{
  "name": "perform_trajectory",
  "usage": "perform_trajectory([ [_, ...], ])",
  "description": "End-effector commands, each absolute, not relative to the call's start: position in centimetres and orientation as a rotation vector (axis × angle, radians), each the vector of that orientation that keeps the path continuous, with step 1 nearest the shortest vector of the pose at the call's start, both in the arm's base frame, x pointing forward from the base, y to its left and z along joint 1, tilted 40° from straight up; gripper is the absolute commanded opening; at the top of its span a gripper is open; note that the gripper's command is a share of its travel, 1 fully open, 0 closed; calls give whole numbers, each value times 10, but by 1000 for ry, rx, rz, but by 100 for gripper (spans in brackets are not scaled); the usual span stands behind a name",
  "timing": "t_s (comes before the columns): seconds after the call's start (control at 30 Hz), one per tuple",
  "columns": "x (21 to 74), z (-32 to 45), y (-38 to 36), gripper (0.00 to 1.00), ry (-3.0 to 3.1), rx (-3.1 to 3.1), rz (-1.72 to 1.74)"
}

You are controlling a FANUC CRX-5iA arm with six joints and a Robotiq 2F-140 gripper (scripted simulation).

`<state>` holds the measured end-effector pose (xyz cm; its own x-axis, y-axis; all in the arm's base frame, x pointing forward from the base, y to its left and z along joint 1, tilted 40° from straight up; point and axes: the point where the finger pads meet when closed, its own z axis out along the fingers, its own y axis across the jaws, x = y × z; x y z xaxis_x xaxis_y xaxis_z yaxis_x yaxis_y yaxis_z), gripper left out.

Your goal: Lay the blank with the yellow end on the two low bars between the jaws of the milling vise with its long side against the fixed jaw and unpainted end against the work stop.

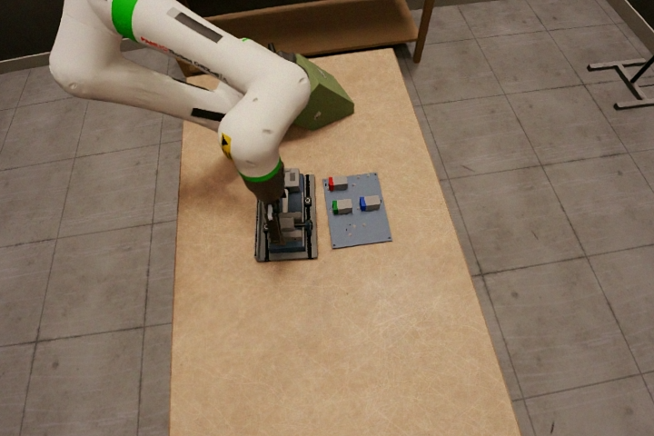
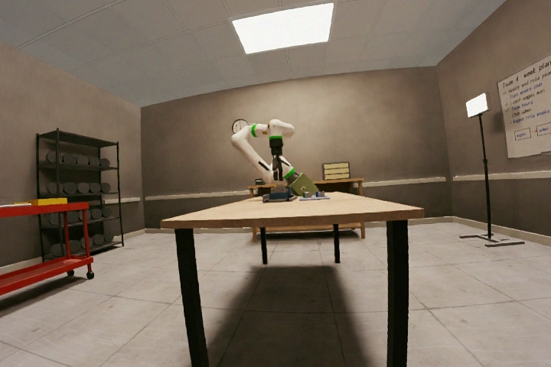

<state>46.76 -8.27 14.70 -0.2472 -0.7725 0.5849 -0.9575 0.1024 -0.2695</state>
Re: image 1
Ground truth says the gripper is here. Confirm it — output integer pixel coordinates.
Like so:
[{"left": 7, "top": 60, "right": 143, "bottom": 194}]
[{"left": 254, "top": 181, "right": 287, "bottom": 246}]

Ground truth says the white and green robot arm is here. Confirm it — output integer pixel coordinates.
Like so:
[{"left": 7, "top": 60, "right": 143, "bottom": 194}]
[{"left": 49, "top": 0, "right": 311, "bottom": 194}]

